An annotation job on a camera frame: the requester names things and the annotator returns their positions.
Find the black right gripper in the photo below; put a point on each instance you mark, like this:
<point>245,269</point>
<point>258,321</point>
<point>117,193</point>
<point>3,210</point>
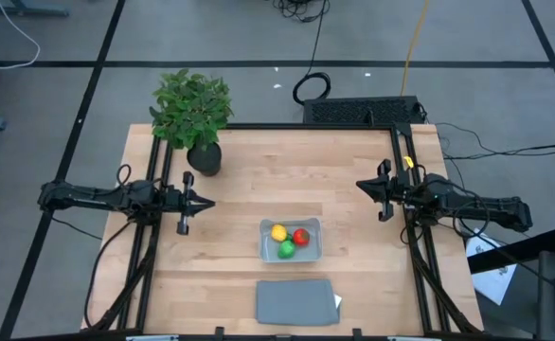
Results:
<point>403,189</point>

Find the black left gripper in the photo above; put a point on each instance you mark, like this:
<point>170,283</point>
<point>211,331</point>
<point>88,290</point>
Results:
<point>175,201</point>

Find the yellow toy bell pepper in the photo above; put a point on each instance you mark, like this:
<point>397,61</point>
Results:
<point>279,232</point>

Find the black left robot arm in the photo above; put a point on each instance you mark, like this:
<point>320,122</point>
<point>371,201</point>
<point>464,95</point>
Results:
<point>88,196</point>

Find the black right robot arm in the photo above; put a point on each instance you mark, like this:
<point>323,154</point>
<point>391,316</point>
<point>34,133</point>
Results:
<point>495,208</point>

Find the grey plastic tupperware container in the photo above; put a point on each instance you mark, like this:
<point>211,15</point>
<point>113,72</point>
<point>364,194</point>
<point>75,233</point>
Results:
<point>313,253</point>

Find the grey tupperware lid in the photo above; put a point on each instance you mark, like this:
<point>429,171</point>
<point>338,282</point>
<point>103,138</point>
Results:
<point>296,303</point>

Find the yellow tag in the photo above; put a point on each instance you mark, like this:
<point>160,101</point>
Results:
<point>408,161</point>

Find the black plant pot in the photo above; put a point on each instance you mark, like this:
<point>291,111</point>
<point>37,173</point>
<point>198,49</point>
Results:
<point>205,160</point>

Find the black keyboard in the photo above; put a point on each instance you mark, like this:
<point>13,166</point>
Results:
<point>363,111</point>

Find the green leafy plant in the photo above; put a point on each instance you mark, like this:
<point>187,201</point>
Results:
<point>190,109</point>

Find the small white label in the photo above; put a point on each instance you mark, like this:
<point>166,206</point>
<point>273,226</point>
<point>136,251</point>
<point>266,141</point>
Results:
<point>337,300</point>

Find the black table clamp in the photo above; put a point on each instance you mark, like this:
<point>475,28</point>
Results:
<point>357,333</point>
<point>219,332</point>

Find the white printed paper sheet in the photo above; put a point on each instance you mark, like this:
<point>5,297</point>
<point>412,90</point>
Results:
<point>493,279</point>

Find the black beam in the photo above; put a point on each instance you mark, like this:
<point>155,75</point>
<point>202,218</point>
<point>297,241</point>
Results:
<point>519,248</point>

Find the grey stand base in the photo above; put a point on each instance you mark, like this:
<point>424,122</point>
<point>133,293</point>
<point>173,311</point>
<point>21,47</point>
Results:
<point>22,9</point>

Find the black aluminium table frame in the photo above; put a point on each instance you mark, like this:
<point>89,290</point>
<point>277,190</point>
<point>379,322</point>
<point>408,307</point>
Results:
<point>306,126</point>

